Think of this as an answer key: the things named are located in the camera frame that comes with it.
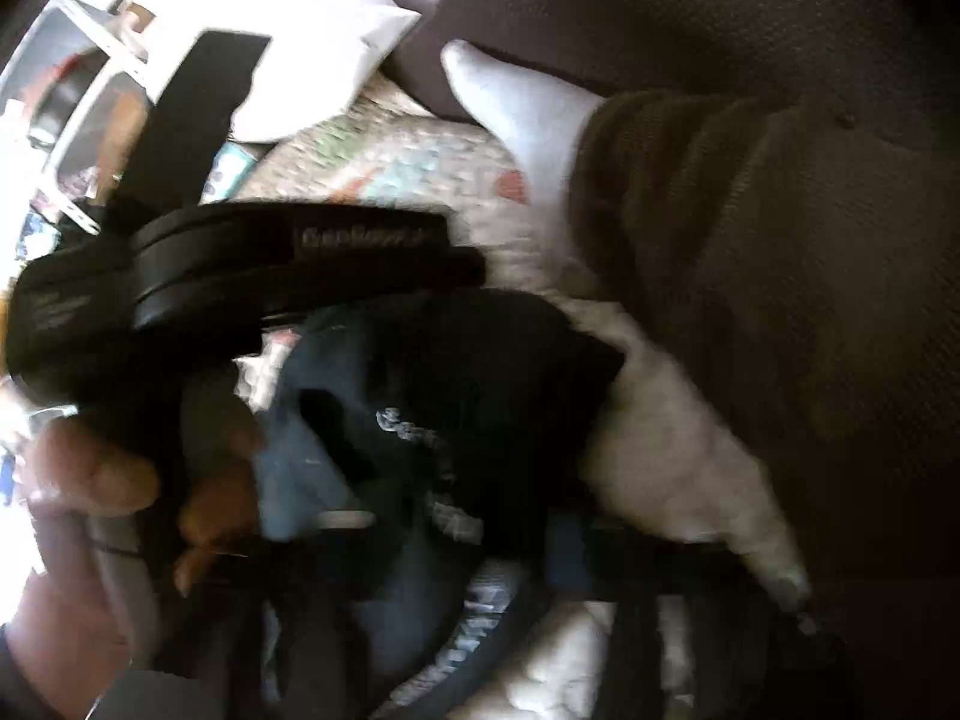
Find quilted patterned blanket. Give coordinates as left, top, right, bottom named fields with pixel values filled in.
left=202, top=82, right=818, bottom=720

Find white pillow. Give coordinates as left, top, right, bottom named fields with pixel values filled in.
left=150, top=0, right=425, bottom=147

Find person's left hand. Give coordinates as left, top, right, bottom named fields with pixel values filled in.
left=21, top=397, right=267, bottom=661

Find person's left forearm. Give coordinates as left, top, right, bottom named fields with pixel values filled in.
left=0, top=577, right=143, bottom=720

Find white shelf unit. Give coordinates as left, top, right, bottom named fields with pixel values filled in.
left=0, top=0, right=173, bottom=233

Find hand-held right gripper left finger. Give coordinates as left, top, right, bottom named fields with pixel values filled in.
left=150, top=525, right=361, bottom=720

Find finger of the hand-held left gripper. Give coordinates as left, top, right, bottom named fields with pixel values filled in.
left=120, top=28, right=272, bottom=207

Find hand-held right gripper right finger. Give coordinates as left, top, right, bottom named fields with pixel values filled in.
left=570, top=529, right=841, bottom=720

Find person's brown trouser leg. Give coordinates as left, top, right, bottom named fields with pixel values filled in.
left=566, top=86, right=960, bottom=720

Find person's white-socked foot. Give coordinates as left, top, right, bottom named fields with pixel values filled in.
left=439, top=37, right=608, bottom=256

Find black pants with white print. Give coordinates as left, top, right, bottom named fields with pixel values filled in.
left=180, top=289, right=627, bottom=720

